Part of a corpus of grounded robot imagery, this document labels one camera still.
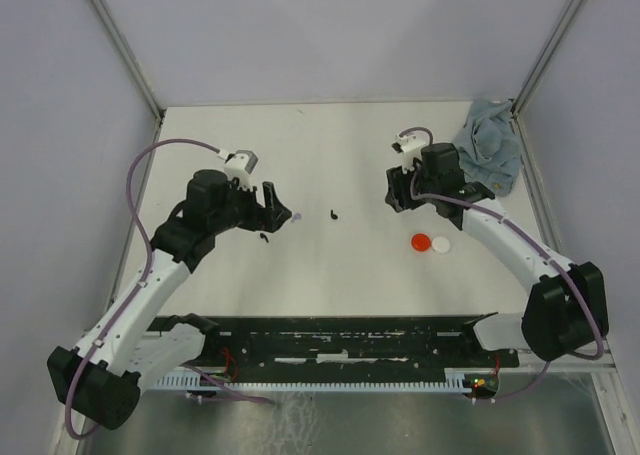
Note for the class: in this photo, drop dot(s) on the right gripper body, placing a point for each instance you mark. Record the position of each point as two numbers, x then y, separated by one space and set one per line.
418 202

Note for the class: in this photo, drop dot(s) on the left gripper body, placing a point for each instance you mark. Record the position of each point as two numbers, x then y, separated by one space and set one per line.
244 207

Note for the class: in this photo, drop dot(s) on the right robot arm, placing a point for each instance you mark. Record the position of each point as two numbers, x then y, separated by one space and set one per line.
566 310

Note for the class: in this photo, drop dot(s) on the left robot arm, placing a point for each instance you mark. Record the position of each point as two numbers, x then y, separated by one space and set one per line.
105 374

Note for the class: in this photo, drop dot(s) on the blue denim cloth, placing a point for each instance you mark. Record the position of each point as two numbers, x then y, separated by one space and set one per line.
489 151

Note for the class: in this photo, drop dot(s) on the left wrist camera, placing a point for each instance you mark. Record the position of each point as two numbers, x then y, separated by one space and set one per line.
238 167

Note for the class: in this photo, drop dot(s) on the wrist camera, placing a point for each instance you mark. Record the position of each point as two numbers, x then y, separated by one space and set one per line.
238 167
409 147

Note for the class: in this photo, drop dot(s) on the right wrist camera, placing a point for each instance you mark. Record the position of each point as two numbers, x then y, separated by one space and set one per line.
409 147

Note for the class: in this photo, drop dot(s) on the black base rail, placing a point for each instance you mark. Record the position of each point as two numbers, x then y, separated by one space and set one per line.
347 349

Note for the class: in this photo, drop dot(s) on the white cable duct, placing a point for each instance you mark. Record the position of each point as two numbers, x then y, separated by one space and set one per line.
182 379

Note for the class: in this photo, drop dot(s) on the left aluminium frame post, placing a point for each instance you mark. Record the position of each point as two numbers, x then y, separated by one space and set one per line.
126 56

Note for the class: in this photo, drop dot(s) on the aluminium frame post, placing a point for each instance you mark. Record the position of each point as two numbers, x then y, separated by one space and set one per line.
126 56
560 29

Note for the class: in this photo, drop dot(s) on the right aluminium frame post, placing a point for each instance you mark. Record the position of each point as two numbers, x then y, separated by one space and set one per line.
560 29

